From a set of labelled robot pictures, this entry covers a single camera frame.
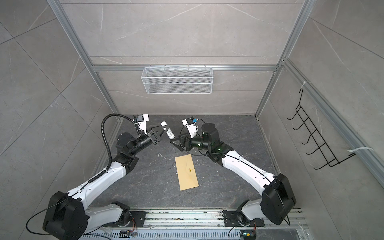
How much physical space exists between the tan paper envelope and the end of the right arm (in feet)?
1.00

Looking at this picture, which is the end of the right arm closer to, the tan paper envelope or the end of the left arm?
the end of the left arm

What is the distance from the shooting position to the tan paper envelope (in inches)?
34.4

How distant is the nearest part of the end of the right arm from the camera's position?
2.08 ft
